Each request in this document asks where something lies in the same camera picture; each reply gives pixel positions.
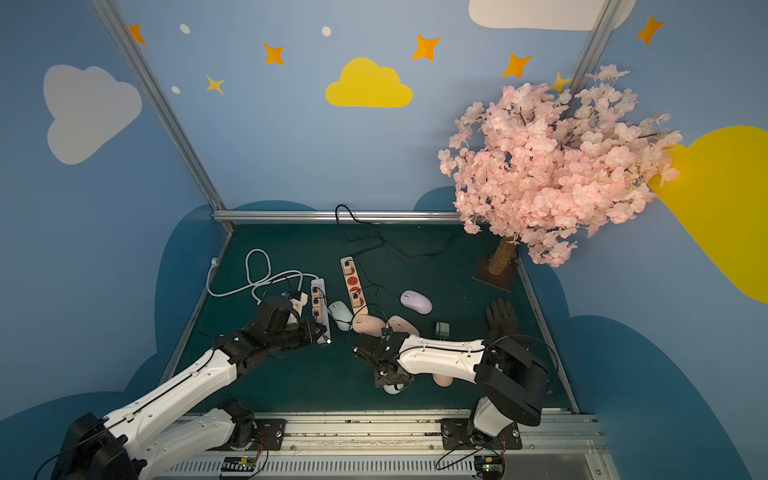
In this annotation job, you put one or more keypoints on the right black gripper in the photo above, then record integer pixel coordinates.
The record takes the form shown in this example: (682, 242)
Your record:
(368, 349)

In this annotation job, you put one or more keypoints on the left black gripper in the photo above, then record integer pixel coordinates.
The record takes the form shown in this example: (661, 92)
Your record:
(298, 327)

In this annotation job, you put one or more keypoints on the pink wireless mouse front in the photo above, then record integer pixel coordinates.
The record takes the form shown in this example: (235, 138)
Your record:
(369, 325)

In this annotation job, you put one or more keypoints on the pink wireless mouse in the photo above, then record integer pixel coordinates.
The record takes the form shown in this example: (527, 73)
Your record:
(443, 381)
(369, 325)

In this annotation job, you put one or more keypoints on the light blue wireless mouse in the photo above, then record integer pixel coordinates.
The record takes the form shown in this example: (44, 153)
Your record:
(394, 389)

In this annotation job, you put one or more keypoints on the white power strip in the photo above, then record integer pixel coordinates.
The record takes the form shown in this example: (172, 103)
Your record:
(320, 310)

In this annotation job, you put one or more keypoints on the green USB charger plug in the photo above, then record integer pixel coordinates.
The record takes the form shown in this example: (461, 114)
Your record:
(442, 330)

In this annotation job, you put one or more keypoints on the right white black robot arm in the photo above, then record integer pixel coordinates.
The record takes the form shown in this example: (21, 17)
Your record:
(512, 380)

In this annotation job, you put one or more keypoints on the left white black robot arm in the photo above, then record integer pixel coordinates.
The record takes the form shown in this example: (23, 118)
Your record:
(141, 440)

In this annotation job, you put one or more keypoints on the beige wooden power strip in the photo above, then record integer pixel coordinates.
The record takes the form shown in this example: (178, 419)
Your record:
(353, 285)

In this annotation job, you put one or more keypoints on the black green work glove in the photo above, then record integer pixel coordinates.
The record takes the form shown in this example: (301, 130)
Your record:
(502, 320)

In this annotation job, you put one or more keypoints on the green circuit board left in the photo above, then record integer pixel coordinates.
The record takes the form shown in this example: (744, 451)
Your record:
(237, 467)

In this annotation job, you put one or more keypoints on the green circuit board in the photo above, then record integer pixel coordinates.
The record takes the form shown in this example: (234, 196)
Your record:
(237, 467)
(488, 467)

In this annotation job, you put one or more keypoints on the green circuit board right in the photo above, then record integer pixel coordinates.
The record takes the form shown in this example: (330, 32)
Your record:
(488, 467)

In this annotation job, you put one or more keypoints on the pink cherry blossom tree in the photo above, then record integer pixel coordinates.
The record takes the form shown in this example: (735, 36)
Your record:
(543, 163)

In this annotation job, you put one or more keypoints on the peach wireless mouse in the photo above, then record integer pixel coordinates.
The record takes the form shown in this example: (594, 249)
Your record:
(399, 324)

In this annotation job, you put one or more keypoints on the light green wireless mouse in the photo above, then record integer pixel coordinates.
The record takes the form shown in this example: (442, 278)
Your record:
(342, 315)

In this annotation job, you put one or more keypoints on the purple wireless mouse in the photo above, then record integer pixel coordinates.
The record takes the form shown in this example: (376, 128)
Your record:
(416, 301)

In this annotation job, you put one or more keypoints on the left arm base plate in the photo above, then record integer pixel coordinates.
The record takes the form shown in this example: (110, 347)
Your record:
(261, 433)

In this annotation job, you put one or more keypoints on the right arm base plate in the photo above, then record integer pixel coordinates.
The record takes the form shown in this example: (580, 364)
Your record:
(460, 434)

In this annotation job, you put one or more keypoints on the aluminium back frame bar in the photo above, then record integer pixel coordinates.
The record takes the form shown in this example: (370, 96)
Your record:
(343, 215)

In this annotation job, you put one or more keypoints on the aluminium front rail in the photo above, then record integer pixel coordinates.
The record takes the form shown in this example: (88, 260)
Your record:
(380, 444)

